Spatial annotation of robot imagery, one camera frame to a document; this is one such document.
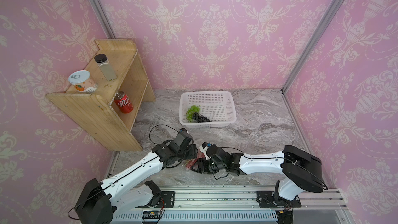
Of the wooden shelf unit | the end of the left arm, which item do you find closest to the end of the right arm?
the end of the left arm

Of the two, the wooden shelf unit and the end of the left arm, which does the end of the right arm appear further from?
the wooden shelf unit

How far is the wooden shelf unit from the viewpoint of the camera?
575mm
